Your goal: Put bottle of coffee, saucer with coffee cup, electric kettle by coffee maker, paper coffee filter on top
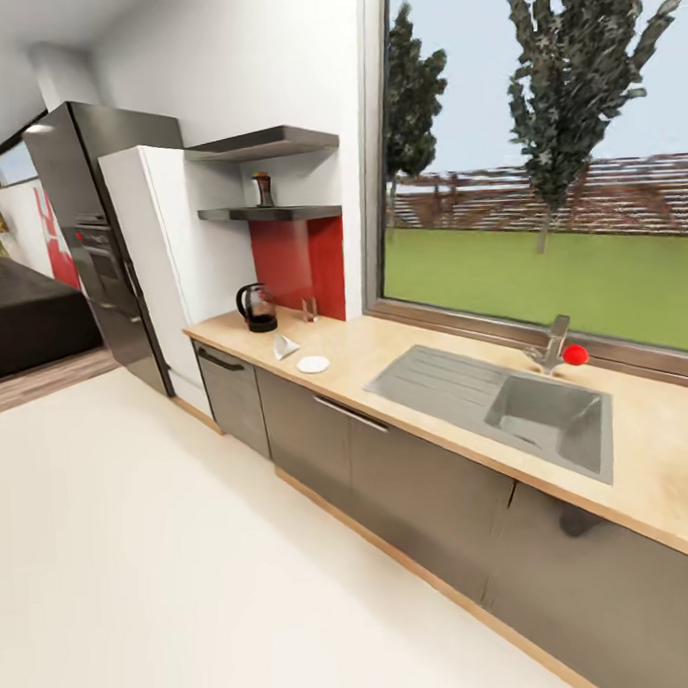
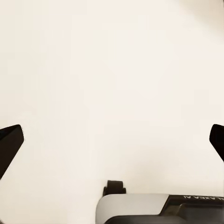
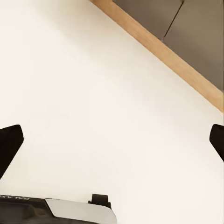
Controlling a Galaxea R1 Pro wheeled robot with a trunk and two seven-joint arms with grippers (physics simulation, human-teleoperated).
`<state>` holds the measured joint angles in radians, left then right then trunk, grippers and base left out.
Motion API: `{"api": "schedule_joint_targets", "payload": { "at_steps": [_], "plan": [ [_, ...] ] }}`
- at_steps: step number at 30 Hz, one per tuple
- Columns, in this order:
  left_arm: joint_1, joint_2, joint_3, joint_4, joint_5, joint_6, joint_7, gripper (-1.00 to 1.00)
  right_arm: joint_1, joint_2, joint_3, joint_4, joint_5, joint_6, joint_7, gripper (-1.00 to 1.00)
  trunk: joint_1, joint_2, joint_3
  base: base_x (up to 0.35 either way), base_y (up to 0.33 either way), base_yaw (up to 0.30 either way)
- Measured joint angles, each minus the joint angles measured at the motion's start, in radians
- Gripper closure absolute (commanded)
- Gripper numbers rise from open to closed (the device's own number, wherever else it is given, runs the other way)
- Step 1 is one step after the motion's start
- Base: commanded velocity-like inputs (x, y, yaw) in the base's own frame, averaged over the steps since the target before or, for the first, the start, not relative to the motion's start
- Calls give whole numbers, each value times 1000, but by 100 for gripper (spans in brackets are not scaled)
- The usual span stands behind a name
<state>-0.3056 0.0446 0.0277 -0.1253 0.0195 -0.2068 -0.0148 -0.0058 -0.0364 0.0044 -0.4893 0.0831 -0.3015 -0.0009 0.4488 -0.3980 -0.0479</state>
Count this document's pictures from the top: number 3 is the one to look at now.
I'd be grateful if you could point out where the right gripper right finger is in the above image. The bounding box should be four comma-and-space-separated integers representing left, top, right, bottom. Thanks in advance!
209, 124, 224, 161

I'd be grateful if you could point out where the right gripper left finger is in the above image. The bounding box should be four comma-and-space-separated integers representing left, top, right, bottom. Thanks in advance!
0, 124, 24, 179

